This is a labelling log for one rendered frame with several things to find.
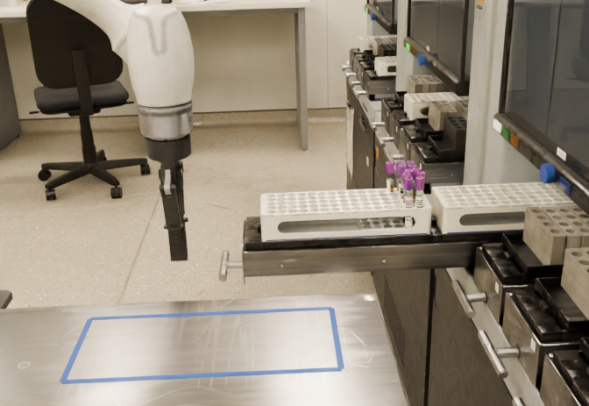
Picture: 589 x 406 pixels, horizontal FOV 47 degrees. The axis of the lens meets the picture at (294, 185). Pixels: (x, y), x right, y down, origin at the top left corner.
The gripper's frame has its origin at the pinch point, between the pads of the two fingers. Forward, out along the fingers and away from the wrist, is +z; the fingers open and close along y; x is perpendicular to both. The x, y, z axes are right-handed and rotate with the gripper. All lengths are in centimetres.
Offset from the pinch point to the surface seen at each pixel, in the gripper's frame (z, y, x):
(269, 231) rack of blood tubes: -3.6, -4.9, -16.6
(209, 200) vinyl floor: 80, 212, 16
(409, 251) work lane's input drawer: 0.2, -6.8, -40.8
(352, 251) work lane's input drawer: -0.2, -6.8, -30.9
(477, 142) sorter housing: -9, 23, -61
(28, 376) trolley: -2.1, -40.6, 13.4
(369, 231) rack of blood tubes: -2.9, -4.9, -34.0
